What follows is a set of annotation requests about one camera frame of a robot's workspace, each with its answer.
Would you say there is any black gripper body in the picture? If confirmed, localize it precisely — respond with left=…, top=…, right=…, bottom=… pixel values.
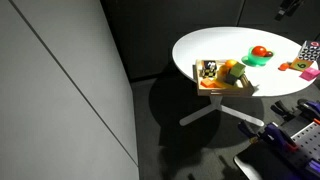
left=281, top=0, right=304, bottom=16

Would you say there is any green plastic bowl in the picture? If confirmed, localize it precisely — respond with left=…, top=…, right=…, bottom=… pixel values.
left=241, top=45, right=275, bottom=68

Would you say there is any red toy tomato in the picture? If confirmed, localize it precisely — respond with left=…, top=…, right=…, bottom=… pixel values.
left=251, top=45, right=268, bottom=57

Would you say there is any pink block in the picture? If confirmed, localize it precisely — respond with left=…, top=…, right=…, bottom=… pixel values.
left=299, top=66, right=320, bottom=82

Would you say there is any orange toy fruit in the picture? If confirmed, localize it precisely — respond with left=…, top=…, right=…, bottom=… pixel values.
left=224, top=59, right=238, bottom=69

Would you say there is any green block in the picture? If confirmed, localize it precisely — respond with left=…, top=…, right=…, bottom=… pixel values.
left=229, top=62, right=247, bottom=78

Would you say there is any tan patterned block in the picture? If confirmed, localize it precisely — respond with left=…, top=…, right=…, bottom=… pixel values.
left=239, top=74, right=251, bottom=89

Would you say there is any yellow-orange toy fruit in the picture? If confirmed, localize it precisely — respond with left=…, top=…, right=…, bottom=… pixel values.
left=217, top=64, right=231, bottom=77

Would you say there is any dark grey block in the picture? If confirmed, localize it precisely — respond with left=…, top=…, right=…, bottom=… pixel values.
left=224, top=73, right=239, bottom=85

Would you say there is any black yellow checkered cube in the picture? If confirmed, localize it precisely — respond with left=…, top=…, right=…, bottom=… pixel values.
left=202, top=60, right=219, bottom=79

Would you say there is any yellow wedge block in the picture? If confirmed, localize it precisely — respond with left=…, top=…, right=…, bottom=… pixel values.
left=213, top=78, right=235, bottom=90

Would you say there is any black spring clamp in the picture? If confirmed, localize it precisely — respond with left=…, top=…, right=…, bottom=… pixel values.
left=270, top=99, right=295, bottom=123

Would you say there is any wooden tray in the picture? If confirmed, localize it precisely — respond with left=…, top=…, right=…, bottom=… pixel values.
left=192, top=58, right=260, bottom=98

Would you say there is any orange flat block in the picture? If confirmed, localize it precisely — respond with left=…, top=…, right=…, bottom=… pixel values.
left=200, top=78, right=218, bottom=89

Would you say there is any white table base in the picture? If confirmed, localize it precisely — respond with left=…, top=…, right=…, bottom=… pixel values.
left=179, top=94, right=266, bottom=128

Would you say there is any large purple spring clamp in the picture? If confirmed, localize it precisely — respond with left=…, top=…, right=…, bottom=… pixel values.
left=237, top=120, right=300, bottom=153

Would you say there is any flat dark metal plate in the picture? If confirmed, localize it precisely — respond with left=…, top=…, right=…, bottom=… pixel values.
left=233, top=143, right=303, bottom=180

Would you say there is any small purple clamp piece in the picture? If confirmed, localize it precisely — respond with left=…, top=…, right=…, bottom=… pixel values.
left=304, top=159, right=320, bottom=178

